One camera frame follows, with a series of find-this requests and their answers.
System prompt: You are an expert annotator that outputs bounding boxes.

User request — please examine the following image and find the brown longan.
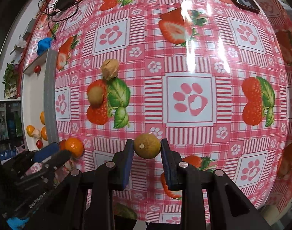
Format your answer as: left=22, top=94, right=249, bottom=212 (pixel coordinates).
left=87, top=86, right=104, bottom=107
left=134, top=133, right=161, bottom=159

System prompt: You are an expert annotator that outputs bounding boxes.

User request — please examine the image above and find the orange mandarin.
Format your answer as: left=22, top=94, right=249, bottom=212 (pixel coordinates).
left=41, top=126, right=48, bottom=141
left=26, top=125, right=35, bottom=137
left=59, top=138, right=84, bottom=158
left=40, top=111, right=45, bottom=125

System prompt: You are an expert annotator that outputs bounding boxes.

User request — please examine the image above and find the green potted plant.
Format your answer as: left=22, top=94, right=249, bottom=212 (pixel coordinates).
left=3, top=60, right=19, bottom=99

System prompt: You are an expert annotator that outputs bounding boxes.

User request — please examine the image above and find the peeled mandarin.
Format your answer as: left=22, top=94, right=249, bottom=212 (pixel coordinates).
left=101, top=59, right=119, bottom=81
left=32, top=129, right=42, bottom=139

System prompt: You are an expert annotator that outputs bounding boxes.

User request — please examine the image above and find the pink strawberry tablecloth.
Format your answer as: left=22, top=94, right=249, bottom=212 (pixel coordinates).
left=24, top=0, right=292, bottom=222

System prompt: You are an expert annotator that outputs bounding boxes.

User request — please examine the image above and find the white tray box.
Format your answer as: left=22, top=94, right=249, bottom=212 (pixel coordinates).
left=20, top=49, right=59, bottom=151

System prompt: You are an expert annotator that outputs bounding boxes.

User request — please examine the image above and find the black charger with cable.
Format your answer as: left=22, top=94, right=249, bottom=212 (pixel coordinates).
left=38, top=0, right=83, bottom=40

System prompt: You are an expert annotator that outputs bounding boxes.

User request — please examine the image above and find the large red tomato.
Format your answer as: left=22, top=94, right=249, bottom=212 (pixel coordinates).
left=36, top=140, right=44, bottom=149

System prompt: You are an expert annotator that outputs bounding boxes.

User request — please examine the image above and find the small red tomato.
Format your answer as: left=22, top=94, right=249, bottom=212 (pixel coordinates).
left=34, top=65, right=41, bottom=74

